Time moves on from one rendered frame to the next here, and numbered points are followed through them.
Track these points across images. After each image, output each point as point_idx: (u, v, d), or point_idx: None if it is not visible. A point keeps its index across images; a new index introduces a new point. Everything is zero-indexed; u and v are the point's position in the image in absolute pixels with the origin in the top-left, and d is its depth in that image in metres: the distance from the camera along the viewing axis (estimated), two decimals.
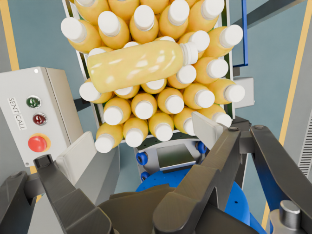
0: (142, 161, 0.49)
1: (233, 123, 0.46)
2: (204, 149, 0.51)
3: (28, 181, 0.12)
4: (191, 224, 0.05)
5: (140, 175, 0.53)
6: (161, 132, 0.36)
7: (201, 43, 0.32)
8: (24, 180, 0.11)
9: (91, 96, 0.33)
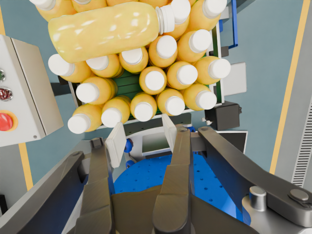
0: (126, 148, 0.46)
1: (222, 106, 0.44)
2: None
3: (86, 159, 0.14)
4: (189, 217, 0.05)
5: (126, 163, 0.50)
6: (140, 111, 0.33)
7: (181, 10, 0.29)
8: (80, 160, 0.13)
9: (61, 69, 0.30)
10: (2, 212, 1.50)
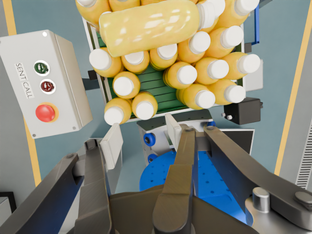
0: (150, 141, 0.48)
1: (244, 101, 0.45)
2: None
3: (80, 160, 0.14)
4: (189, 217, 0.05)
5: (148, 157, 0.51)
6: None
7: (216, 8, 0.31)
8: (74, 161, 0.13)
9: (101, 63, 0.31)
10: (10, 209, 1.51)
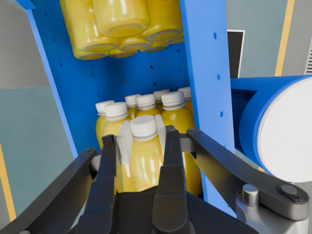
0: None
1: None
2: None
3: (99, 155, 0.14)
4: (188, 215, 0.05)
5: None
6: None
7: None
8: (92, 157, 0.13)
9: None
10: None
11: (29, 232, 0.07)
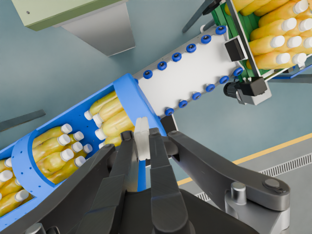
0: (222, 29, 0.67)
1: (264, 80, 0.72)
2: (238, 72, 0.73)
3: (118, 151, 0.14)
4: (186, 213, 0.06)
5: (208, 35, 0.69)
6: (98, 134, 0.56)
7: None
8: (110, 152, 0.13)
9: None
10: None
11: (42, 225, 0.07)
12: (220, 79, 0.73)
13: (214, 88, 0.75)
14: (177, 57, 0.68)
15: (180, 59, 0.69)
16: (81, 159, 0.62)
